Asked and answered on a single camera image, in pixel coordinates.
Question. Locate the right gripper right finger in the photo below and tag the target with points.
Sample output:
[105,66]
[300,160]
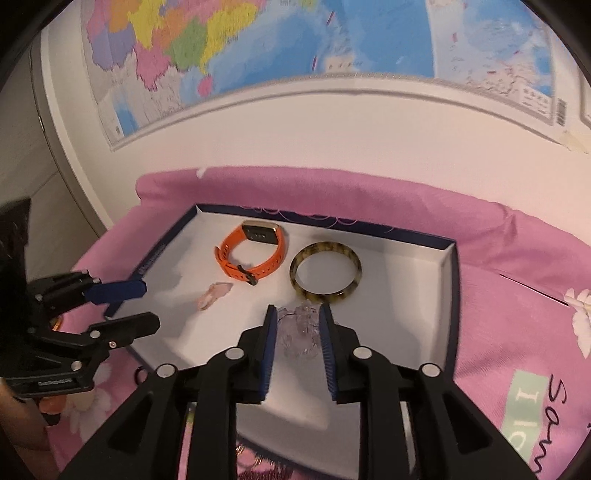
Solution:
[414,424]

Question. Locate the left hand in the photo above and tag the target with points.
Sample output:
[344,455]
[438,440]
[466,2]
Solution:
[26,431]

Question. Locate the pink floral bed sheet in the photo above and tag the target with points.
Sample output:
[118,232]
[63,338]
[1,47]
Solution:
[523,355]

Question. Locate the navy white shallow box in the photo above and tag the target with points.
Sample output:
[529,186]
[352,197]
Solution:
[407,307]

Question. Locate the tortoiseshell bangle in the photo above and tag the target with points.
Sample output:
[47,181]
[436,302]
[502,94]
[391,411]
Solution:
[325,272]

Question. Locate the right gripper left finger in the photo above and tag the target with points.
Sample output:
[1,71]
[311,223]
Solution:
[182,415]

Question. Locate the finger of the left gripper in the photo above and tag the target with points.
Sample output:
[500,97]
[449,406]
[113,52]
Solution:
[107,335]
[115,292]

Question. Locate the pink hair clip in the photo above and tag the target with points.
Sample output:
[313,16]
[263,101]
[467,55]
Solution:
[213,293]

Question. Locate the orange smart watch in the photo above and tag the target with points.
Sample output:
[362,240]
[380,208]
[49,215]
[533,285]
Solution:
[252,251]

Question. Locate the colourful wall map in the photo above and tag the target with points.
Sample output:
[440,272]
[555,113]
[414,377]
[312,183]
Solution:
[150,61]

